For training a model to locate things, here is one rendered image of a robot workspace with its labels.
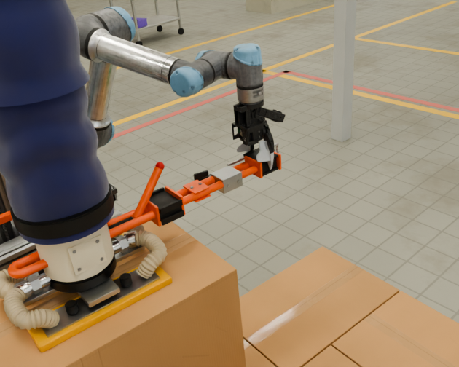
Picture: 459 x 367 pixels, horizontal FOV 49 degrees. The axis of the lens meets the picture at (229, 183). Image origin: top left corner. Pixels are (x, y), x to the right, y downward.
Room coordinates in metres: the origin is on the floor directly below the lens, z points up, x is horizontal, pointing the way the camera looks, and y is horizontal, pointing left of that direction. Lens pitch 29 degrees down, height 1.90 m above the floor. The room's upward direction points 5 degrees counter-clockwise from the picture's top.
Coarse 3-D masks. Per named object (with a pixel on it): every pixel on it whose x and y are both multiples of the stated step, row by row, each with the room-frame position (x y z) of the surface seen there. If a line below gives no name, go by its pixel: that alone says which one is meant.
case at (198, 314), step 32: (192, 256) 1.09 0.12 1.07; (192, 288) 0.96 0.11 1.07; (224, 288) 1.00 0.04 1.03; (0, 320) 0.91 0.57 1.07; (128, 320) 0.87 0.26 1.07; (160, 320) 0.89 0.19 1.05; (192, 320) 0.94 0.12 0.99; (224, 320) 0.99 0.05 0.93; (0, 352) 0.81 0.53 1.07; (32, 352) 0.80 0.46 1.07; (64, 352) 0.79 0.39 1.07; (96, 352) 0.79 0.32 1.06; (128, 352) 0.83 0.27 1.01; (160, 352) 0.88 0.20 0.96; (192, 352) 0.93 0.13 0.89; (224, 352) 0.98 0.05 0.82
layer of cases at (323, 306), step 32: (320, 256) 1.71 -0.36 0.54; (256, 288) 1.55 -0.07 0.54; (288, 288) 1.53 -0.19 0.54; (320, 288) 1.51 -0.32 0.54; (352, 288) 1.50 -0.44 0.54; (384, 288) 1.48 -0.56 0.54; (256, 320) 1.37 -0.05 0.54; (288, 320) 1.36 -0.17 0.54; (320, 320) 1.34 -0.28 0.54; (352, 320) 1.33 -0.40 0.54; (384, 320) 1.32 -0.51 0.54; (416, 320) 1.30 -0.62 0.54; (448, 320) 1.29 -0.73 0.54; (256, 352) 1.22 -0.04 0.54; (288, 352) 1.21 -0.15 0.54; (320, 352) 1.21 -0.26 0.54; (352, 352) 1.19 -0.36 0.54; (384, 352) 1.17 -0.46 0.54; (416, 352) 1.16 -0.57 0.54; (448, 352) 1.15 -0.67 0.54
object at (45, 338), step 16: (128, 272) 1.03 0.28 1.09; (160, 272) 1.01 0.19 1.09; (128, 288) 0.96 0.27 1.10; (144, 288) 0.96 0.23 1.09; (160, 288) 0.97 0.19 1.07; (64, 304) 0.93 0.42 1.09; (80, 304) 0.92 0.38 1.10; (96, 304) 0.91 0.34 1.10; (112, 304) 0.91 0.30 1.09; (128, 304) 0.92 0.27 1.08; (64, 320) 0.87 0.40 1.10; (80, 320) 0.87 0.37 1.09; (96, 320) 0.87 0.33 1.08; (32, 336) 0.83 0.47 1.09; (48, 336) 0.82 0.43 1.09; (64, 336) 0.83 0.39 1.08
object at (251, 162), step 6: (258, 150) 1.39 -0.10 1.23; (246, 156) 1.36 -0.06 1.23; (252, 156) 1.36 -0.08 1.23; (276, 156) 1.35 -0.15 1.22; (252, 162) 1.33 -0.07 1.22; (258, 162) 1.31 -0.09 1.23; (264, 162) 1.33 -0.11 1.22; (276, 162) 1.35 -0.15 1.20; (258, 168) 1.31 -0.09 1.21; (264, 168) 1.33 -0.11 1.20; (276, 168) 1.35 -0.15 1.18; (258, 174) 1.31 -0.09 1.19; (264, 174) 1.32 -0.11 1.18
